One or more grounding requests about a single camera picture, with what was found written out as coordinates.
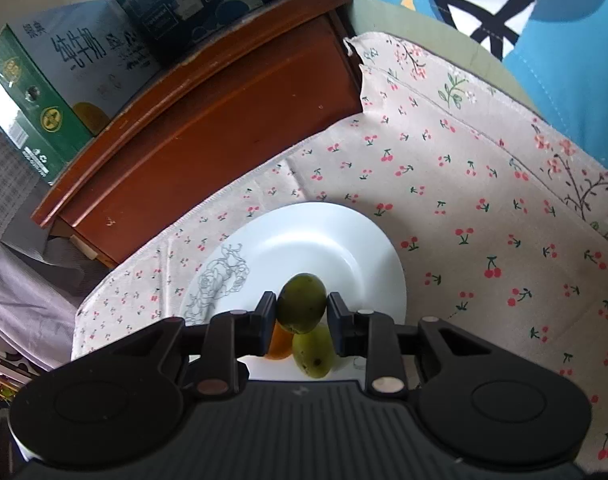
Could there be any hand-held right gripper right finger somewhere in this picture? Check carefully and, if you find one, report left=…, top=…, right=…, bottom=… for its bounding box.
left=326, top=291, right=481, bottom=397

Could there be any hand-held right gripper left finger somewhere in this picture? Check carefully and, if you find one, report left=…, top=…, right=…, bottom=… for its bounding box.
left=134, top=291, right=277, bottom=401

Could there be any large orange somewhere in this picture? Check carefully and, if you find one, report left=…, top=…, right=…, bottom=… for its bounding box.
left=264, top=322, right=295, bottom=361

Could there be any green fruit with dark spots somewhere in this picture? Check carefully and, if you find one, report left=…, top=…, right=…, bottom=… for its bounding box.
left=291, top=322, right=337, bottom=380

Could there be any white plate with grey flower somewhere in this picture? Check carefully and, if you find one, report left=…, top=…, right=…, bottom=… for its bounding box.
left=180, top=202, right=409, bottom=378

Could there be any cherry print tablecloth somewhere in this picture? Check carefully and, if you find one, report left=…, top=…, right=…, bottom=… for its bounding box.
left=71, top=30, right=608, bottom=480

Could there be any open cardboard box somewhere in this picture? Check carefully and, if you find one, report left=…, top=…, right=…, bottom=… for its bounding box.
left=48, top=217, right=102, bottom=262

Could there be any lilac checked cloth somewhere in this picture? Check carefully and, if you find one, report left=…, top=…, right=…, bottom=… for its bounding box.
left=0, top=107, right=112, bottom=373

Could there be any grey-green bed sheet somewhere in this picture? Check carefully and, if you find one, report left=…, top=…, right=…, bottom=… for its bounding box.
left=350, top=0, right=552, bottom=123

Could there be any green and white carton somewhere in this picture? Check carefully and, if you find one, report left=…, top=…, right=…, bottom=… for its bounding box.
left=0, top=0, right=165, bottom=187

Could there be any dark blue carton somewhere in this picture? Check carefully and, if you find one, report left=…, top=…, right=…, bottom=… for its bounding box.
left=102, top=0, right=281, bottom=67

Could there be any blue printed quilt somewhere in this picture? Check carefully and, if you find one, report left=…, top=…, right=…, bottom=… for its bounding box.
left=276, top=0, right=608, bottom=183

